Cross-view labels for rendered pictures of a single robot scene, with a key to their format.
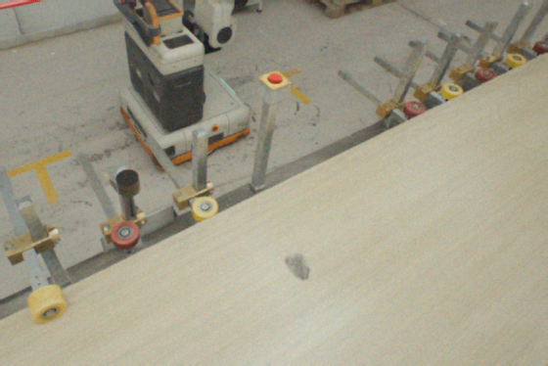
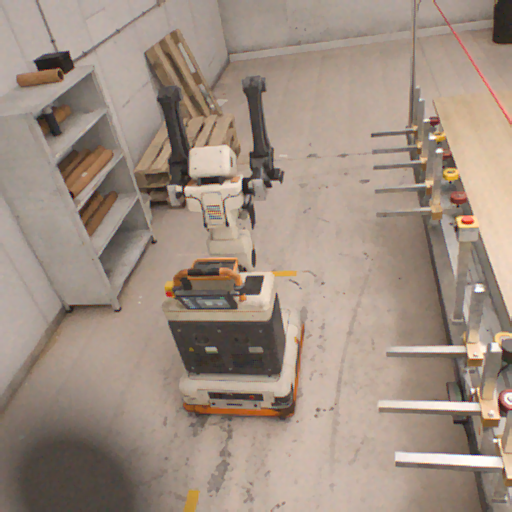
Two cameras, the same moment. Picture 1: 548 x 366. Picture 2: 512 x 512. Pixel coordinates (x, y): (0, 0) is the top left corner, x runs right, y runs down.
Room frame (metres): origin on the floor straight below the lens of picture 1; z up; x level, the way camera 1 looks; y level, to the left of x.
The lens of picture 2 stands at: (0.40, 1.39, 2.32)
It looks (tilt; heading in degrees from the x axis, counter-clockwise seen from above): 36 degrees down; 322
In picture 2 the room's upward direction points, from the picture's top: 12 degrees counter-clockwise
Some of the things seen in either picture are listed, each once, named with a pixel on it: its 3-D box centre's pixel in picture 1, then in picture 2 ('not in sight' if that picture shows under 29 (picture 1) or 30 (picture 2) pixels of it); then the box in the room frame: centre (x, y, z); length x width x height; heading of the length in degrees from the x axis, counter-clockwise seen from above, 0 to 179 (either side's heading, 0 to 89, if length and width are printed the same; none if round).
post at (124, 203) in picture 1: (129, 216); (486, 394); (0.75, 0.29, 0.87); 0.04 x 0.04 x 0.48; 36
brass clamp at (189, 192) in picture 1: (193, 194); (472, 348); (0.88, 0.10, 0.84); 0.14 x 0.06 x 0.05; 126
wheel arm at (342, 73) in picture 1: (373, 97); (418, 212); (1.53, -0.64, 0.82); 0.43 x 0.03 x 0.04; 36
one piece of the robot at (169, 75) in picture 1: (168, 60); (227, 315); (2.02, 0.38, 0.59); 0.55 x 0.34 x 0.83; 35
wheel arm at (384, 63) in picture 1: (409, 80); (413, 188); (1.68, -0.84, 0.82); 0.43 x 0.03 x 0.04; 36
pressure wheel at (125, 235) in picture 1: (126, 242); (510, 408); (0.67, 0.28, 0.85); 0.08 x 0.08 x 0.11
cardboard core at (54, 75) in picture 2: not in sight; (40, 77); (3.79, 0.19, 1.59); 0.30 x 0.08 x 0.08; 36
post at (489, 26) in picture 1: (468, 66); (424, 156); (1.77, -1.13, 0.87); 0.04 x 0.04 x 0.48; 36
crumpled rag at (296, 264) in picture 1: (297, 264); not in sight; (0.60, -0.22, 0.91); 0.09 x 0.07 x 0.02; 14
